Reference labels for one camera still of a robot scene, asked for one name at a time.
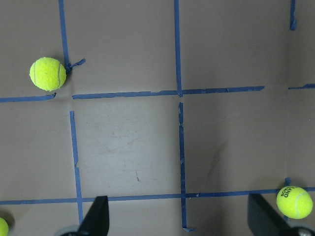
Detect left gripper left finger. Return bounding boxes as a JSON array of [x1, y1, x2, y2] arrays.
[[78, 196, 109, 236]]

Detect tennis ball between bases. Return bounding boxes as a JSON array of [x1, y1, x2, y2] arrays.
[[276, 186, 314, 219]]

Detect tennis ball by torn tape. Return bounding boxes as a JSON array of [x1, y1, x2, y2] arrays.
[[29, 57, 66, 91]]

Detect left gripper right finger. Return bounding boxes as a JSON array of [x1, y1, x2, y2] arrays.
[[248, 194, 295, 236]]

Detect tennis ball near left base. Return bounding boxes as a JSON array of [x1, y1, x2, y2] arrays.
[[0, 218, 9, 236]]

